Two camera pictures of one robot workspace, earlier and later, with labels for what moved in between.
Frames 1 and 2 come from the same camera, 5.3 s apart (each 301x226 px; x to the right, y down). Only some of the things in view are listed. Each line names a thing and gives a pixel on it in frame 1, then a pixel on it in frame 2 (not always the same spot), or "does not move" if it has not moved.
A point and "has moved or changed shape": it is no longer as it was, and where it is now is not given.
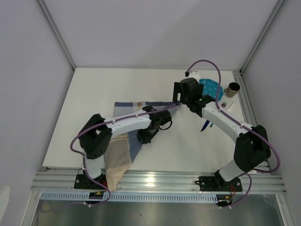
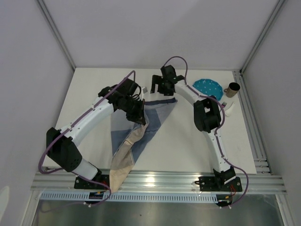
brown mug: [233, 88] does not move
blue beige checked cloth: [124, 147] has moved or changed shape
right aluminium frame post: [261, 36] does not move
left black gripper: [146, 139] to [138, 117]
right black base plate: [216, 183] does not move
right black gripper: [178, 89] to [157, 80]
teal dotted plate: [210, 87] does not move
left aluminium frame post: [50, 20] does not move
